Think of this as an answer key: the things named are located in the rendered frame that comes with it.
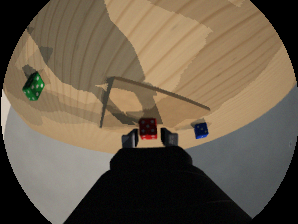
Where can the blue die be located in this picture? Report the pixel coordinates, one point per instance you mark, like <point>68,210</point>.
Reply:
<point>201,130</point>

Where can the green die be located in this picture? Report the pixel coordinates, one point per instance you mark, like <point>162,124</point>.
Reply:
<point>33,87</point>

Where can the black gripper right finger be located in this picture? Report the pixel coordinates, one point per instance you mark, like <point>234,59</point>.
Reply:
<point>168,138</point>

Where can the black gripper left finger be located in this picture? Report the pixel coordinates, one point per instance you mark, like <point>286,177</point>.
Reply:
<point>130,140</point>

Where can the red die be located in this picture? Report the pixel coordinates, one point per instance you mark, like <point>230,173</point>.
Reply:
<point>148,128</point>

